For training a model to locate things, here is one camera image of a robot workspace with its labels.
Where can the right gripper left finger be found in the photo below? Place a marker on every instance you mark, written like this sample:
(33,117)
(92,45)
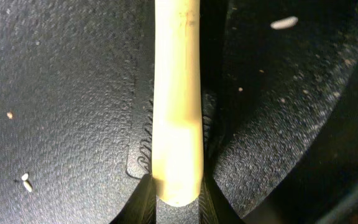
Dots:
(141,205)

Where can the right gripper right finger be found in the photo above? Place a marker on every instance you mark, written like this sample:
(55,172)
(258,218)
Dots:
(213,207)

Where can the yellow plastic knife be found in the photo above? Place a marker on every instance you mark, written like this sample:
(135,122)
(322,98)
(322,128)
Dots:
(177,128)

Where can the round black serving tray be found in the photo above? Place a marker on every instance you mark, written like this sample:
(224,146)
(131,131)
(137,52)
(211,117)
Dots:
(280,108)

